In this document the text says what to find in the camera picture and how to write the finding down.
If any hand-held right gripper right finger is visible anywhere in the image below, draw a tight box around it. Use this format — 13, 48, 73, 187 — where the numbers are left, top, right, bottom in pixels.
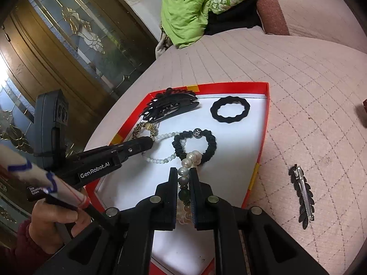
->
190, 168, 327, 275

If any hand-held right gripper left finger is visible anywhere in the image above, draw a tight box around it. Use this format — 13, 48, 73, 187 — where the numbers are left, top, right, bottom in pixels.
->
40, 168, 178, 275

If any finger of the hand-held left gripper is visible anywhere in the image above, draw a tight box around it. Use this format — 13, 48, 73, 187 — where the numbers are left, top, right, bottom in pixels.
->
110, 136, 155, 162

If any pearl bracelet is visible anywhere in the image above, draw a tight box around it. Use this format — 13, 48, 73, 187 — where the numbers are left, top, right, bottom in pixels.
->
175, 150, 201, 225

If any leopard print bead bracelet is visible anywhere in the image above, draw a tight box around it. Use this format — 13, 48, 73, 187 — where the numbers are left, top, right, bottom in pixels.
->
132, 122, 159, 144

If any pale green bead bracelet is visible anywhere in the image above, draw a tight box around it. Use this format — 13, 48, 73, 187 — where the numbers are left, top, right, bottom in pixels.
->
142, 131, 184, 165

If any red cardboard box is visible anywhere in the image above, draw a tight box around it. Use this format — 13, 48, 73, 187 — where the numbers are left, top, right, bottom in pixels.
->
84, 82, 270, 275

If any person's left forearm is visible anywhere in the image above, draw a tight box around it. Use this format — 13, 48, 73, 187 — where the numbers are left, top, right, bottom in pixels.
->
0, 220, 46, 275

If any person's left hand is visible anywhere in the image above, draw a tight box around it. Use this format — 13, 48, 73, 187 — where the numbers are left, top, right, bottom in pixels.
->
29, 198, 92, 254

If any black hair claw clip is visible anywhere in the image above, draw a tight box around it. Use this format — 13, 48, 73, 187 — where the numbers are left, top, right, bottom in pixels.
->
139, 87, 200, 121

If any wooden stained glass cabinet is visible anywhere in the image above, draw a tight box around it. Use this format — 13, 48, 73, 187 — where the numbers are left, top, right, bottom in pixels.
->
0, 0, 161, 235

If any black leaf hair clip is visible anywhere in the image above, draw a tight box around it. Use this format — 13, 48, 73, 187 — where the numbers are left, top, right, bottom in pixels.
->
288, 164, 315, 230

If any black cloth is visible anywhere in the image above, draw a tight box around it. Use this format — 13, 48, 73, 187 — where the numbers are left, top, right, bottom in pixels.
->
205, 0, 264, 36

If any pink backrest cushion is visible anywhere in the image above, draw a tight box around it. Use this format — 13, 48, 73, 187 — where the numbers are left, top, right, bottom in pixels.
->
256, 0, 367, 46

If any black beaded bracelet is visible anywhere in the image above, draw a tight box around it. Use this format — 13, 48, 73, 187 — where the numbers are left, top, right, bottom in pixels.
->
172, 128, 217, 166

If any black hair tie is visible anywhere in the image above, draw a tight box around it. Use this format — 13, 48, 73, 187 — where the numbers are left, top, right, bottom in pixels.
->
210, 97, 251, 125

